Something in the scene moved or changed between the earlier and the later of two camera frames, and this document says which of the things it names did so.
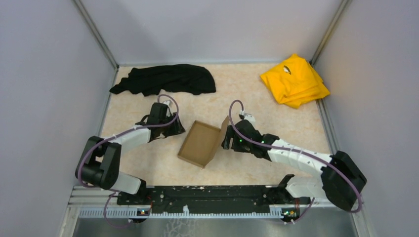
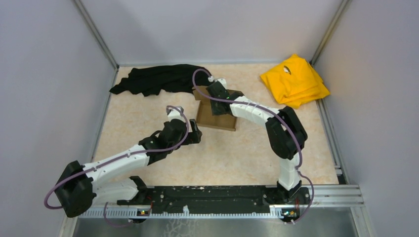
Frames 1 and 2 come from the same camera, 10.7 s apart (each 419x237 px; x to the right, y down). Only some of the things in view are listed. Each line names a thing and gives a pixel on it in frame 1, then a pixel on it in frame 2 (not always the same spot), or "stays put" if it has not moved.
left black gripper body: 172,129 -> 191,137
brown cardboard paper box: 202,142 -> 204,114
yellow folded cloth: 295,82 stays put
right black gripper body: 237,145 -> 215,110
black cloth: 183,78 stays put
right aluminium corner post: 342,8 stays put
